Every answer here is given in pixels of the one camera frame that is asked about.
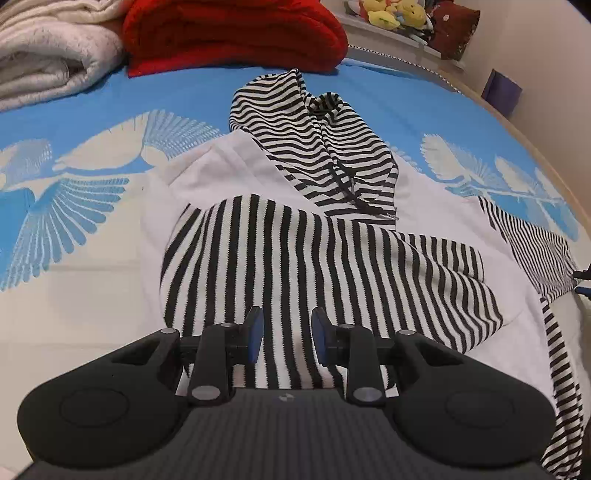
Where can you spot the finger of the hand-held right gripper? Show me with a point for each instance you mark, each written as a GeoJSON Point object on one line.
{"type": "Point", "coordinates": [584, 291]}
{"type": "Point", "coordinates": [584, 272]}

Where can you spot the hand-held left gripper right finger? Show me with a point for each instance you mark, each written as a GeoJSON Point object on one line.
{"type": "Point", "coordinates": [318, 333]}

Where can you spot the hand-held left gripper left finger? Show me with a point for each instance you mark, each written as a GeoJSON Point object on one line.
{"type": "Point", "coordinates": [254, 333]}

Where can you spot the black white striped hoodie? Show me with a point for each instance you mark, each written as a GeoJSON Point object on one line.
{"type": "Point", "coordinates": [323, 258]}

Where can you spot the purple box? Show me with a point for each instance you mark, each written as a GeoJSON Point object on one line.
{"type": "Point", "coordinates": [502, 90]}

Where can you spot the blue white printed bedsheet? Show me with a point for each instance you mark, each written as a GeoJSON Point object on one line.
{"type": "Point", "coordinates": [194, 92]}

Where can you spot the dark red cushion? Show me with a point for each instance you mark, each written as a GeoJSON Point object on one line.
{"type": "Point", "coordinates": [455, 25]}

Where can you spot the white headboard shelf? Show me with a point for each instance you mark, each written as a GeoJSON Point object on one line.
{"type": "Point", "coordinates": [397, 44]}

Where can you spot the red knitted blanket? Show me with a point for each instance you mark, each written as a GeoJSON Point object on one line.
{"type": "Point", "coordinates": [231, 34]}

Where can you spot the yellow plush toy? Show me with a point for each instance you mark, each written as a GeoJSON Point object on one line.
{"type": "Point", "coordinates": [412, 12]}
{"type": "Point", "coordinates": [381, 14]}

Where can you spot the cream fleece blanket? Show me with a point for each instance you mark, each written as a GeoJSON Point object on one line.
{"type": "Point", "coordinates": [51, 44]}

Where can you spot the wooden bed frame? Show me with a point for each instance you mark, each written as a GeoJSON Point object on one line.
{"type": "Point", "coordinates": [540, 138]}

